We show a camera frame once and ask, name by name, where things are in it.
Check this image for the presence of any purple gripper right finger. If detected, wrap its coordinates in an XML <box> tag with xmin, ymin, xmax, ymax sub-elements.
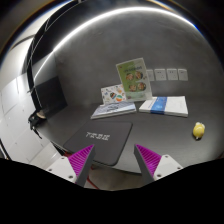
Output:
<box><xmin>133</xmin><ymin>143</ymin><xmax>184</xmax><ymax>185</ymax></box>

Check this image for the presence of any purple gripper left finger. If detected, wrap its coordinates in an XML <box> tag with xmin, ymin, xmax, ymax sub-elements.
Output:
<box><xmin>46</xmin><ymin>143</ymin><xmax>96</xmax><ymax>188</ymax></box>

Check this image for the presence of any dark grey mouse pad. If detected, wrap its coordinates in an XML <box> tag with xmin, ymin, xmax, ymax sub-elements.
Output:
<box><xmin>63</xmin><ymin>120</ymin><xmax>132</xmax><ymax>166</ymax></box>

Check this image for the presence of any white book with blue stripe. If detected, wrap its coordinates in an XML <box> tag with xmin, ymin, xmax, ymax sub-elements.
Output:
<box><xmin>139</xmin><ymin>96</ymin><xmax>188</xmax><ymax>117</ymax></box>

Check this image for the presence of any grey blue magazine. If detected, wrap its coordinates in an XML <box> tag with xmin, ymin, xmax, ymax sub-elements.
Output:
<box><xmin>91</xmin><ymin>101</ymin><xmax>136</xmax><ymax>119</ymax></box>

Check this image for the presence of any black monitor screen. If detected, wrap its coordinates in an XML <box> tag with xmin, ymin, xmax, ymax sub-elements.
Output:
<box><xmin>35</xmin><ymin>77</ymin><xmax>67</xmax><ymax>118</ymax></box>

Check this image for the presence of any small colourful card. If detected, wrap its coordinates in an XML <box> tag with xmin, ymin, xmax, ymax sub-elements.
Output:
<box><xmin>101</xmin><ymin>84</ymin><xmax>126</xmax><ymax>105</ymax></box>

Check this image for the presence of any green food poster stand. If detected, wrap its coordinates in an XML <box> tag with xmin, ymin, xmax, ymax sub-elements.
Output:
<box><xmin>116</xmin><ymin>58</ymin><xmax>152</xmax><ymax>102</ymax></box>

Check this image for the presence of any white wall socket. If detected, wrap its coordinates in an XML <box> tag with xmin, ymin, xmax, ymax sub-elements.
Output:
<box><xmin>178</xmin><ymin>69</ymin><xmax>188</xmax><ymax>81</ymax></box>
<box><xmin>154</xmin><ymin>69</ymin><xmax>166</xmax><ymax>81</ymax></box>
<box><xmin>167</xmin><ymin>69</ymin><xmax>178</xmax><ymax>81</ymax></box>
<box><xmin>147</xmin><ymin>69</ymin><xmax>155</xmax><ymax>81</ymax></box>

